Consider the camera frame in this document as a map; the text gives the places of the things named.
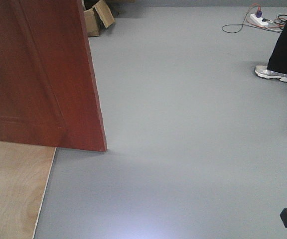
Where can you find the brown wooden door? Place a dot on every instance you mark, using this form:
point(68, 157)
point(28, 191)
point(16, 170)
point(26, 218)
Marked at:
point(48, 92)

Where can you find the cardboard box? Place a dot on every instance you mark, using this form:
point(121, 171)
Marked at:
point(97, 16)

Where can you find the grey white sneaker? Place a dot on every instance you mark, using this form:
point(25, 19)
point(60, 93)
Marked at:
point(265, 73)

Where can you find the white power strip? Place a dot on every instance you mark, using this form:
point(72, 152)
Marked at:
point(258, 21)

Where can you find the plywood door base platform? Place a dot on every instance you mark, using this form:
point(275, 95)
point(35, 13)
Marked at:
point(24, 174)

